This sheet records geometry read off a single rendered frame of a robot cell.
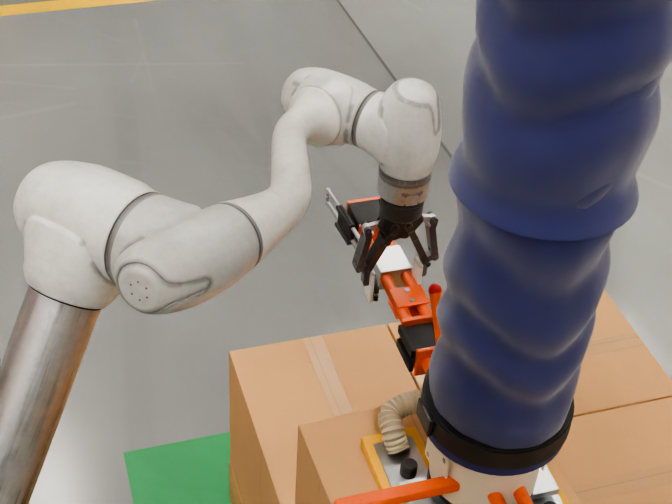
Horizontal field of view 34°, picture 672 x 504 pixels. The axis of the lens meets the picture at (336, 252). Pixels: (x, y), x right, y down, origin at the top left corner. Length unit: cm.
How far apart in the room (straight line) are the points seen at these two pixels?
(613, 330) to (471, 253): 146
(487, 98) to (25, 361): 69
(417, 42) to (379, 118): 332
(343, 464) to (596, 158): 83
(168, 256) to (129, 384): 202
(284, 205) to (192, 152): 278
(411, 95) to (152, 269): 61
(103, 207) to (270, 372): 124
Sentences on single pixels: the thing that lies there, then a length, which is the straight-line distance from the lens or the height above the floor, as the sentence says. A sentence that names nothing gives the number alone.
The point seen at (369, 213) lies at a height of 111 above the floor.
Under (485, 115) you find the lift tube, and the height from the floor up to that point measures 173.
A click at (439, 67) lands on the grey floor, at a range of 494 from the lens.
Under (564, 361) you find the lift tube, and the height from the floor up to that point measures 136.
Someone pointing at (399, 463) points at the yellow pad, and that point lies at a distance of 189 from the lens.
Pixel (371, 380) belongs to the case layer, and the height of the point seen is 54.
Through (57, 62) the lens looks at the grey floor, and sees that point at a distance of 492.
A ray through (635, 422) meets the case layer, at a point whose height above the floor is 54.
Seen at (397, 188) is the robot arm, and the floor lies 132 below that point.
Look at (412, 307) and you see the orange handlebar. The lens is 201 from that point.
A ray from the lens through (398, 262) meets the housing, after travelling 206.
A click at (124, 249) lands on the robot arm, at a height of 152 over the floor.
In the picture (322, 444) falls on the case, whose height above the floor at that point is 95.
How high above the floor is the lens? 240
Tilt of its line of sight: 39 degrees down
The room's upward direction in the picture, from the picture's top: 4 degrees clockwise
